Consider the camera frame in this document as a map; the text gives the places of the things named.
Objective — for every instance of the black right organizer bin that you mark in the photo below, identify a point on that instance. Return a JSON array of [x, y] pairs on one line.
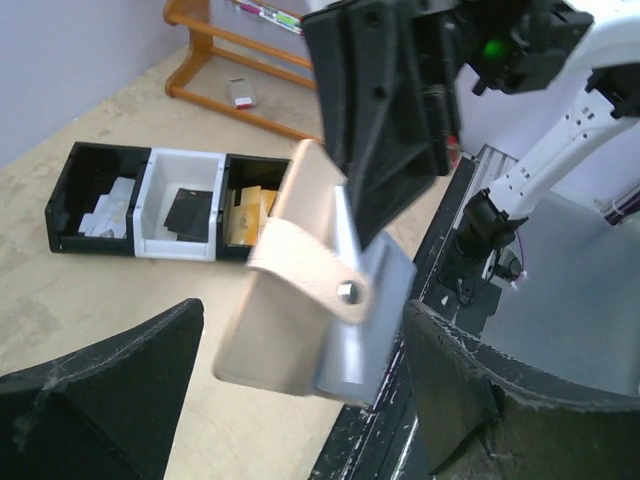
[[243, 171]]

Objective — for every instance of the white middle organizer bin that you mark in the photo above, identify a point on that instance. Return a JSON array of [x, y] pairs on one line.
[[167, 171]]

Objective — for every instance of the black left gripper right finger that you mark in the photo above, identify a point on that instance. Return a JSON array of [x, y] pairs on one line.
[[485, 415]]

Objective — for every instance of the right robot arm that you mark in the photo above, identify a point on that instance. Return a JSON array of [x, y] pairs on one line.
[[525, 69]]

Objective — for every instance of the black organizer bin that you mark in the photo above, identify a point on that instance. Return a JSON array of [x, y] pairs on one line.
[[90, 171], [243, 171]]

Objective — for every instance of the small grey red box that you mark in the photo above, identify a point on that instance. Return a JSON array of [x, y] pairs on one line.
[[241, 93]]

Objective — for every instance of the white cards in bin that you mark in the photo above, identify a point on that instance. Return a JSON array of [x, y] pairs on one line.
[[108, 219]]

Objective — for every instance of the gold cards in bin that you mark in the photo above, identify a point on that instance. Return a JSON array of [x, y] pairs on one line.
[[245, 214]]

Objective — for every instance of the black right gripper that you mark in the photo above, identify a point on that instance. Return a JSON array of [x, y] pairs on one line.
[[385, 79]]

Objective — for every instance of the black left organizer bin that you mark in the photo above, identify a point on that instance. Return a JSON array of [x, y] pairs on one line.
[[90, 171]]

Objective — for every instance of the markers on rack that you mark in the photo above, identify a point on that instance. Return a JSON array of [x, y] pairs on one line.
[[270, 14]]

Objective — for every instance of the orange wooden rack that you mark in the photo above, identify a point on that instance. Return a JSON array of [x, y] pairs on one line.
[[224, 44]]

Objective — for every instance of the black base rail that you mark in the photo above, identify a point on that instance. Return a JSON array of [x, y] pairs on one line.
[[383, 441]]

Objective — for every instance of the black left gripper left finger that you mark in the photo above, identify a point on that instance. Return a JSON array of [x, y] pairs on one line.
[[107, 411]]

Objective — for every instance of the black cards in bin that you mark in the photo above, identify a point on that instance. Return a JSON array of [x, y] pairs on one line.
[[188, 215]]

